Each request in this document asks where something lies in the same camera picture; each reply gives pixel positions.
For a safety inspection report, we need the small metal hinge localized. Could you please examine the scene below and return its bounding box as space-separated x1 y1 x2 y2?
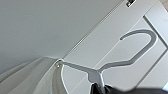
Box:
125 0 137 8

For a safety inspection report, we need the white wardrobe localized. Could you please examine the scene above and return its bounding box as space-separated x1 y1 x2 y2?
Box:
0 0 168 94

